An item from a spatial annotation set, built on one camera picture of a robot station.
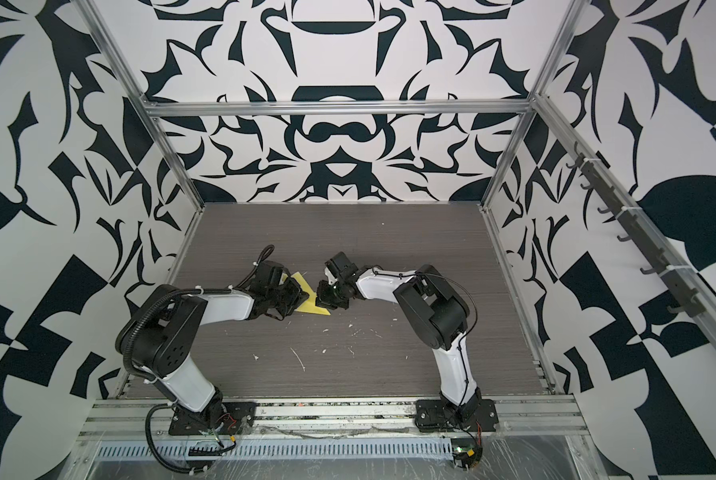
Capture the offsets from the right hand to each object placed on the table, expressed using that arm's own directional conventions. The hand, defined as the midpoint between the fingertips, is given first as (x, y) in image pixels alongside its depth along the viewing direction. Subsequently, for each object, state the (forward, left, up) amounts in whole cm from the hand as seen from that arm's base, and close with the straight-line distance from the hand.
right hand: (314, 302), depth 92 cm
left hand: (+5, 0, +1) cm, 5 cm away
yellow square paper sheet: (0, +2, -2) cm, 3 cm away
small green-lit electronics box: (-37, -38, -4) cm, 53 cm away
